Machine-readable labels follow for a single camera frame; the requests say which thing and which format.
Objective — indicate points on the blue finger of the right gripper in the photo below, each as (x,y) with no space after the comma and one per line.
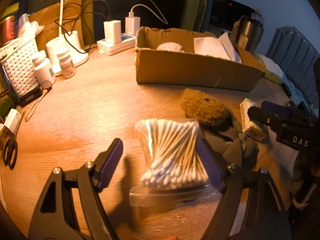
(277,109)

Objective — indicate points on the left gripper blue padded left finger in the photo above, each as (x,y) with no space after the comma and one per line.
(106,163)

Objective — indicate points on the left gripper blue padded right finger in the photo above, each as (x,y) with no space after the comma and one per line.
(214,164)

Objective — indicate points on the grey glove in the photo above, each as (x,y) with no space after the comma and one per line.
(229,140)

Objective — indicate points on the bag of cotton swabs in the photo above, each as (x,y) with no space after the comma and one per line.
(174,171)

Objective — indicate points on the brown fuzzy plush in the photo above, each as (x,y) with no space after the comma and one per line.
(207,109)

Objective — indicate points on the clear bubble wrap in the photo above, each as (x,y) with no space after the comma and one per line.
(170,46)

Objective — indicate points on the white textured towel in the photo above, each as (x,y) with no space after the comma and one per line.
(221,47)

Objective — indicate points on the gloved right hand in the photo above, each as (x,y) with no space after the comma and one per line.
(305,180)

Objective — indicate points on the grey padded headboard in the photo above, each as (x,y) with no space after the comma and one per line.
(295,55)

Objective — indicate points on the steel thermos tumbler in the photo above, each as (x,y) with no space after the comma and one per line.
(247,33)

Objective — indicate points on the plastic water bottle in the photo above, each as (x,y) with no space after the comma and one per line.
(257,16)

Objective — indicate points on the black scissors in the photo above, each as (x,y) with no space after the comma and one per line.
(9,130)

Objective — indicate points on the black monitor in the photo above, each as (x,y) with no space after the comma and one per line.
(226,12)

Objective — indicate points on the small white pill bottle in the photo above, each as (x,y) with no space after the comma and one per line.
(66,62)

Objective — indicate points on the large white pill bottle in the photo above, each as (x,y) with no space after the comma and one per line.
(43,69)

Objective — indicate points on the white power strip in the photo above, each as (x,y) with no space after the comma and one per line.
(127,41)

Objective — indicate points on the white woven plastic basket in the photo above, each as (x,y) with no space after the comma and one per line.
(18,66)

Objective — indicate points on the white desk lamp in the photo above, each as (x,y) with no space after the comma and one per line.
(65,39)

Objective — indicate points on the yellow curtain right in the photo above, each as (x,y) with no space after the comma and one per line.
(193,14)

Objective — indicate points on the white charger left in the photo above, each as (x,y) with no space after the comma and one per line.
(112,30)

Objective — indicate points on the white charger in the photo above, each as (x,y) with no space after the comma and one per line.
(132,23)
(112,30)

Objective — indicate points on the white charger right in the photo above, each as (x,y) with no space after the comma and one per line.
(132,23)

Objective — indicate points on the red tin can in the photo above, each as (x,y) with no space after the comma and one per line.
(7,30)

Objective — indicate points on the black flashlight with strap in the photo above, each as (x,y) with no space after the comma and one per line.
(36,95)

